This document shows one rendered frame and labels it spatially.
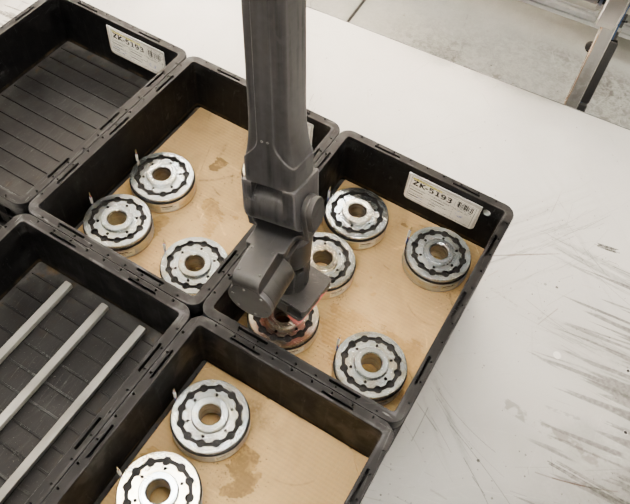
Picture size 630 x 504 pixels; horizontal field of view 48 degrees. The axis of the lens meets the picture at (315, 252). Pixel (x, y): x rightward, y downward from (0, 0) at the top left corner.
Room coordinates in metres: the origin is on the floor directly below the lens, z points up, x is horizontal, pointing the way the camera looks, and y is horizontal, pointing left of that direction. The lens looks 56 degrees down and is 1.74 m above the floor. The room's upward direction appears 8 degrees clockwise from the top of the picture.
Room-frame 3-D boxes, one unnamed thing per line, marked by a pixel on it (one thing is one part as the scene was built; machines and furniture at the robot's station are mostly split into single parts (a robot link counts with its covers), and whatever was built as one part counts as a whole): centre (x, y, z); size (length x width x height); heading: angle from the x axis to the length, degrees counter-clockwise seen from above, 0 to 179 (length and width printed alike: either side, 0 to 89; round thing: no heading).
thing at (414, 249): (0.63, -0.19, 0.86); 0.10 x 0.10 x 0.01
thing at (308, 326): (0.48, 0.03, 0.86); 0.10 x 0.10 x 0.01
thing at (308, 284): (0.48, 0.03, 0.98); 0.10 x 0.07 x 0.07; 62
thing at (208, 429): (0.32, 0.11, 0.86); 0.05 x 0.05 x 0.01
